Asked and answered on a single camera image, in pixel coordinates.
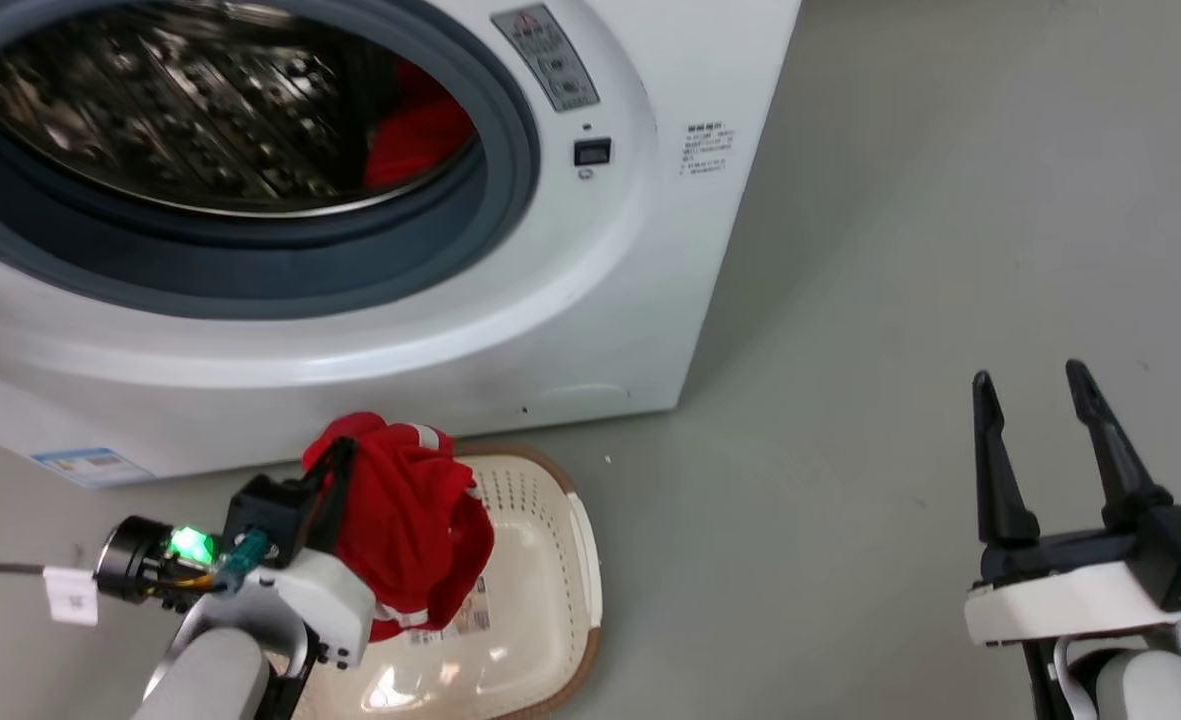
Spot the black cylinder with green light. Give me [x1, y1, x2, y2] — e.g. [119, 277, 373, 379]
[93, 514, 223, 607]

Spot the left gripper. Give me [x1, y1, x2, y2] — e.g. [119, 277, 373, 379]
[223, 437, 378, 671]

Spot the barcode sticker in basket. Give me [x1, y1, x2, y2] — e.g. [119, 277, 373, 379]
[408, 575, 493, 646]

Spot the grey rubber door gasket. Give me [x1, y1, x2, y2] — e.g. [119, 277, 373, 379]
[0, 0, 542, 321]

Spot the cream plastic laundry basket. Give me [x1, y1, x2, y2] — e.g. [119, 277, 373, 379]
[280, 443, 606, 720]

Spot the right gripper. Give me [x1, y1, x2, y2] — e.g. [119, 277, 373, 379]
[964, 359, 1181, 648]

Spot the stainless steel washer drum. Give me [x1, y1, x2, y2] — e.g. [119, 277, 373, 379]
[0, 0, 481, 220]

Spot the red garment with white stripes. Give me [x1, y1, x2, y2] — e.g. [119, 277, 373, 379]
[302, 411, 496, 643]

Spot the grey warning label sticker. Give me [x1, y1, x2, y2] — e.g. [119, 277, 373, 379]
[490, 3, 602, 113]

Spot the blue white energy label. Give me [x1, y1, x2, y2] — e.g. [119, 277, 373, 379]
[30, 447, 157, 490]

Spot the white cable tag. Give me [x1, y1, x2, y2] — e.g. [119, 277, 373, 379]
[42, 566, 100, 627]

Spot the teal connector on left gripper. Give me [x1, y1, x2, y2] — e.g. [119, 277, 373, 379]
[214, 530, 273, 593]

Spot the small printed text sticker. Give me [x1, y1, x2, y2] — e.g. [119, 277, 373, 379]
[678, 120, 738, 179]

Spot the white front-load washing machine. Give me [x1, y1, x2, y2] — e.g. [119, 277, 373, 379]
[0, 0, 803, 491]

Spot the red garment in drum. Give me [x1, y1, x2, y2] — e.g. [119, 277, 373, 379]
[362, 60, 478, 191]

